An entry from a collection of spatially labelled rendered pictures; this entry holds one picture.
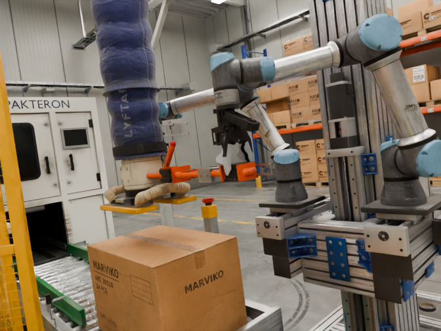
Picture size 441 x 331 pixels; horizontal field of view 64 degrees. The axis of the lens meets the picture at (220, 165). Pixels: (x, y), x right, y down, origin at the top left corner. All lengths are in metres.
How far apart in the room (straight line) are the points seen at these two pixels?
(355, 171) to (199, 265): 0.74
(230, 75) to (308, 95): 8.29
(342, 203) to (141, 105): 0.95
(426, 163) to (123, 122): 1.09
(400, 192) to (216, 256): 0.71
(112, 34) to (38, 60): 9.18
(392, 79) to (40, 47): 10.08
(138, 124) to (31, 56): 9.27
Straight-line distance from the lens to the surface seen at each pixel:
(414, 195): 1.39
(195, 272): 1.36
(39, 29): 10.95
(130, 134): 1.45
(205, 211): 2.01
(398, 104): 1.24
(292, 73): 1.25
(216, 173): 1.09
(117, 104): 1.49
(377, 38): 1.20
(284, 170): 1.61
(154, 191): 1.35
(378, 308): 1.77
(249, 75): 1.08
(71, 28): 11.30
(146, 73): 1.50
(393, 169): 1.38
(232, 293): 1.51
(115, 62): 1.49
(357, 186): 1.57
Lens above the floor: 1.32
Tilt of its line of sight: 3 degrees down
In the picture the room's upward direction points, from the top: 7 degrees counter-clockwise
